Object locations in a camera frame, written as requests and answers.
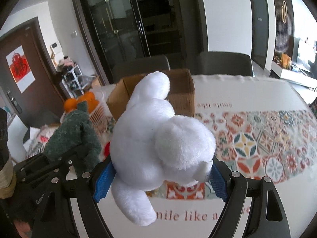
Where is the white plush toy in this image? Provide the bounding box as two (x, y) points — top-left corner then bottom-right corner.
(110, 71), (216, 226)

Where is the red pompom toy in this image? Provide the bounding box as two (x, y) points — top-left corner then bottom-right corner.
(103, 141), (110, 157)

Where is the white fruit basket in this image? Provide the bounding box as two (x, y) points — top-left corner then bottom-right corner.
(60, 89), (107, 132)

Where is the patterned table cloth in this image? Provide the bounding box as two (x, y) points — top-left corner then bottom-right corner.
(98, 75), (316, 237)

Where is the orange right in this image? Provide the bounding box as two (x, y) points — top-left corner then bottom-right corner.
(83, 91), (99, 113)

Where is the orange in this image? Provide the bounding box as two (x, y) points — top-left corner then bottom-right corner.
(83, 91), (99, 113)
(63, 98), (77, 113)

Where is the grey side chair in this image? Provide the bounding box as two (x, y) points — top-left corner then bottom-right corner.
(26, 110), (60, 128)

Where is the orange left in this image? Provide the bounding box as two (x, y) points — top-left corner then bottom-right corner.
(63, 98), (77, 113)

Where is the brown cardboard box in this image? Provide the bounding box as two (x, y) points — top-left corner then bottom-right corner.
(106, 69), (195, 120)

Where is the brown entrance door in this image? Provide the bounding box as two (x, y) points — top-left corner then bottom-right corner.
(1, 18), (64, 127)

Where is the white shoe shelf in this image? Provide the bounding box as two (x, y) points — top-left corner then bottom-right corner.
(59, 63), (86, 98)

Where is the dark chair right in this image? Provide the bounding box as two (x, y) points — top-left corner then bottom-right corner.
(196, 51), (254, 77)

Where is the dark chair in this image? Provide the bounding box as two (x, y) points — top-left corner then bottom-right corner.
(112, 55), (170, 83)
(196, 51), (254, 77)

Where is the dark chair left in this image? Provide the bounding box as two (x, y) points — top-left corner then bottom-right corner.
(112, 55), (170, 83)

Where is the white intercom panel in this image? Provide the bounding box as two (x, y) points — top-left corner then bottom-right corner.
(50, 40), (62, 55)

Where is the red fu poster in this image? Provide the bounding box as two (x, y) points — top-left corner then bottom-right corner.
(6, 45), (35, 93)

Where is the dark glass cabinet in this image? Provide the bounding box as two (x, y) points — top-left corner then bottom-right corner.
(72, 0), (207, 84)

